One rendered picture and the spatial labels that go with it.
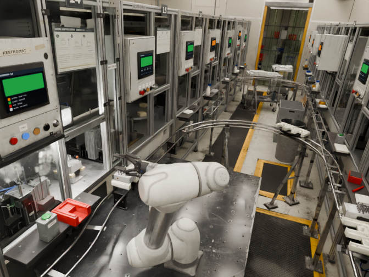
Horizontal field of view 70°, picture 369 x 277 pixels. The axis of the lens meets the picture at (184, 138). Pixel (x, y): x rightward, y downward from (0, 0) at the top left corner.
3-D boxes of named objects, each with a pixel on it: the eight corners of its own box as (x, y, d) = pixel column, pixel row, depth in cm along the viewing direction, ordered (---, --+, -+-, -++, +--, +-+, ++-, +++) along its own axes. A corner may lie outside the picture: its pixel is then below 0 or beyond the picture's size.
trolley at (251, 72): (242, 110, 655) (249, 70, 616) (239, 103, 707) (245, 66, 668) (278, 112, 655) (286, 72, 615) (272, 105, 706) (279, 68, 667)
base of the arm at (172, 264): (205, 248, 161) (206, 241, 159) (194, 278, 142) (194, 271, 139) (177, 239, 166) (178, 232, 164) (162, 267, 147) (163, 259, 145)
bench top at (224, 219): (228, 359, 112) (229, 353, 110) (34, 274, 143) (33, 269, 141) (261, 181, 242) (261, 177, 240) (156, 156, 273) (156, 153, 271)
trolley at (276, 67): (289, 103, 736) (297, 67, 697) (267, 101, 746) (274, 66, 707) (285, 95, 812) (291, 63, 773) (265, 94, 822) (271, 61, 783)
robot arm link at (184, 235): (203, 259, 146) (207, 228, 137) (172, 269, 139) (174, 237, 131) (191, 238, 160) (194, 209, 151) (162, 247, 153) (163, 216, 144)
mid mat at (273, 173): (295, 204, 318) (296, 203, 317) (249, 193, 334) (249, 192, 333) (294, 166, 405) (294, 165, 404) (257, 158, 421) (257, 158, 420)
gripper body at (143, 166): (151, 172, 161) (138, 169, 164) (151, 160, 158) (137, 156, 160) (145, 178, 155) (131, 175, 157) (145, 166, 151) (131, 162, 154)
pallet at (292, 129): (273, 131, 316) (275, 123, 312) (280, 128, 325) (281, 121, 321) (301, 142, 291) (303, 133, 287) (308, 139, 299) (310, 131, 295)
